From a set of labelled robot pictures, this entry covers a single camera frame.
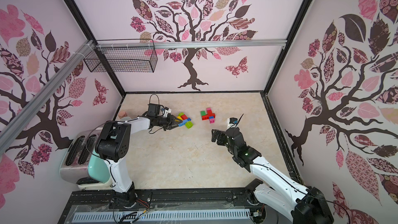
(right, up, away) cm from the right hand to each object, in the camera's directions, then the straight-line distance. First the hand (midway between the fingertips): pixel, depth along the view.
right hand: (218, 130), depth 81 cm
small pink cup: (-59, +8, +14) cm, 61 cm away
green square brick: (-9, +8, +26) cm, 28 cm away
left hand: (-22, +2, +14) cm, 26 cm away
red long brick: (-4, +7, +25) cm, 26 cm away
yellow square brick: (-24, +6, +16) cm, 29 cm away
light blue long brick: (-22, +2, +13) cm, 26 cm away
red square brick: (-21, +6, +18) cm, 28 cm away
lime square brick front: (-18, +1, +16) cm, 24 cm away
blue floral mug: (-57, +5, +14) cm, 59 cm away
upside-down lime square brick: (-23, +8, +18) cm, 30 cm away
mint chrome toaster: (-65, -14, -12) cm, 68 cm away
